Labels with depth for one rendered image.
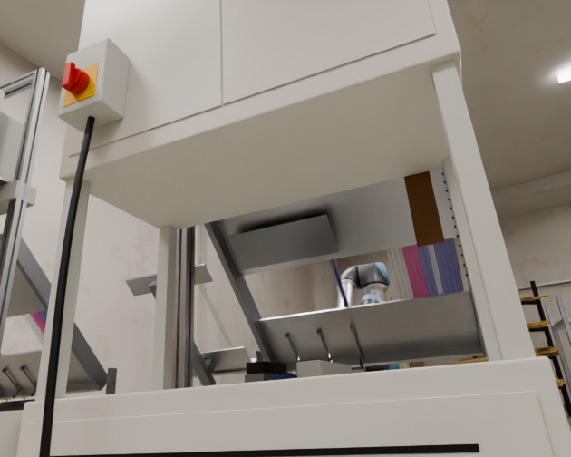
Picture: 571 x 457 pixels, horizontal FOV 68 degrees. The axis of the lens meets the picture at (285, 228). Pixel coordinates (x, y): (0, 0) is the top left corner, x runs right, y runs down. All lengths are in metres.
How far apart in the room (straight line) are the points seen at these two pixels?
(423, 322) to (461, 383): 0.89
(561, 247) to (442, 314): 9.71
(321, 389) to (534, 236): 10.63
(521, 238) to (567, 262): 1.01
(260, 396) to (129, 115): 0.54
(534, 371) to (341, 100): 0.42
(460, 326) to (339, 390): 0.92
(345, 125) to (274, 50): 0.16
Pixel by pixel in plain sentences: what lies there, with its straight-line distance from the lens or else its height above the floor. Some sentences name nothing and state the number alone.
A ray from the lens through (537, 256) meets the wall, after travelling 10.94.
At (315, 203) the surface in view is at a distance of 1.18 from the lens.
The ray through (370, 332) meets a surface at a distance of 1.40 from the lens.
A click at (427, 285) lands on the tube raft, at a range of 1.30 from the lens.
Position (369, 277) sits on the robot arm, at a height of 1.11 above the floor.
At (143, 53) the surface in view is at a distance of 0.90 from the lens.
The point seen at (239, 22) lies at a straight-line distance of 0.81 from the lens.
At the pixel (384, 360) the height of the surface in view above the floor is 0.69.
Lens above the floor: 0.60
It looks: 22 degrees up
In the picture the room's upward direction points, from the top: 4 degrees counter-clockwise
